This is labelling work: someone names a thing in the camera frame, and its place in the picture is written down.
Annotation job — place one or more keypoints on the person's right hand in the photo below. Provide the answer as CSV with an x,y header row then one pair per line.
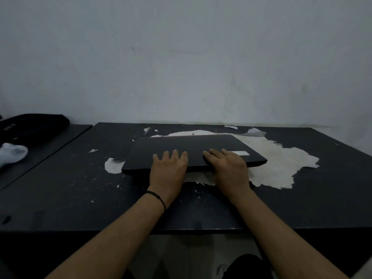
x,y
231,174

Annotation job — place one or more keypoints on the person's left hand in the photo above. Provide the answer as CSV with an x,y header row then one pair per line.
x,y
168,174

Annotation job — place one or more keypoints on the person's left middle finger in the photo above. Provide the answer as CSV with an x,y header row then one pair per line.
x,y
175,156

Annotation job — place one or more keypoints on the person's right thumb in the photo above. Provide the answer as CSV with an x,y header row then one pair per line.
x,y
209,159

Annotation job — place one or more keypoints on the person's left little finger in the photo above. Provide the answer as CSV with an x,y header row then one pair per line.
x,y
156,159

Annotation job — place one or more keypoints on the black laptop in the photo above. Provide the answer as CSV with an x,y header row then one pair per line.
x,y
162,145

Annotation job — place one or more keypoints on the person's left forearm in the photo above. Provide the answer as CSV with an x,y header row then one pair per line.
x,y
116,238

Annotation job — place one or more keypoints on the person's right forearm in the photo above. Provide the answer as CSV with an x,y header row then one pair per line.
x,y
279,238

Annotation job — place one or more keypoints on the black wristband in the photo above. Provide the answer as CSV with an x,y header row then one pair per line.
x,y
159,198

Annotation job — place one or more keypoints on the small white paper scrap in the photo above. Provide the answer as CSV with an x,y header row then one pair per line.
x,y
230,127

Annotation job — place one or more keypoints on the peeled white paper scrap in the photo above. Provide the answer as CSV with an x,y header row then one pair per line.
x,y
255,132

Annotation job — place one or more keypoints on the person's black trouser leg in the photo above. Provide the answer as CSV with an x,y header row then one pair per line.
x,y
250,268

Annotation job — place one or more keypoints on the black bag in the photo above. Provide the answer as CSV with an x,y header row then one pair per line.
x,y
32,129

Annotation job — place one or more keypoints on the white sock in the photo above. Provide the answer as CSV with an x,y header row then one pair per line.
x,y
13,153

